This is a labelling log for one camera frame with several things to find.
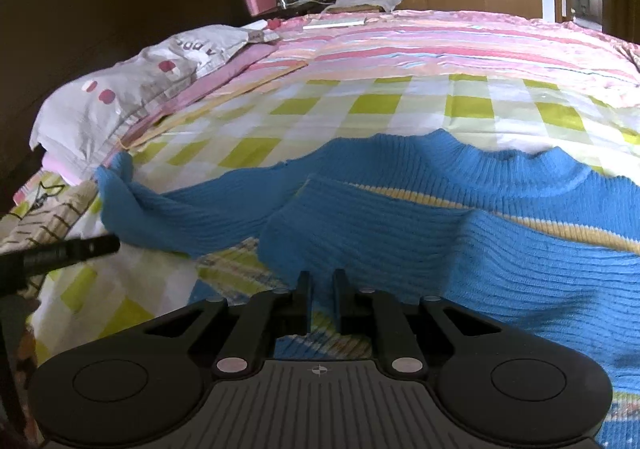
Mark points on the white flat box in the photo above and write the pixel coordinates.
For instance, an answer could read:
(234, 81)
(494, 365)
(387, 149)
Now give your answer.
(335, 24)

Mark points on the blue striped knit sweater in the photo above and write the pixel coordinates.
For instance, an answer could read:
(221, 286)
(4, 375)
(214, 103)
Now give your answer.
(400, 239)

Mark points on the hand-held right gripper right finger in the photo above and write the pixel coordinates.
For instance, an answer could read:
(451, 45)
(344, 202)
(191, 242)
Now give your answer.
(341, 304)

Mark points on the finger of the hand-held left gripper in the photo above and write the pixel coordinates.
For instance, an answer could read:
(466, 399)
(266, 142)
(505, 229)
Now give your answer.
(65, 253)

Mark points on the pink striped quilt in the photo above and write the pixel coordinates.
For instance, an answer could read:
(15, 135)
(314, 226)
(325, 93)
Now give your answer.
(400, 44)

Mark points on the white pillow with pink print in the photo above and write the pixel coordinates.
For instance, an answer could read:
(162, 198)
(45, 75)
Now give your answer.
(125, 79)

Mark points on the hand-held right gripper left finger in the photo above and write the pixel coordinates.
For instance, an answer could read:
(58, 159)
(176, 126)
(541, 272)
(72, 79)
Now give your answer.
(306, 304)

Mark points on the green white checkered blanket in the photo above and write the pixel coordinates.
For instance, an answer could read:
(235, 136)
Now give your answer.
(300, 104)

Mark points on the dark bedside table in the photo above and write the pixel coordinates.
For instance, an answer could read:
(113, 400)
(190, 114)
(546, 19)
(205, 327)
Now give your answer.
(305, 5)

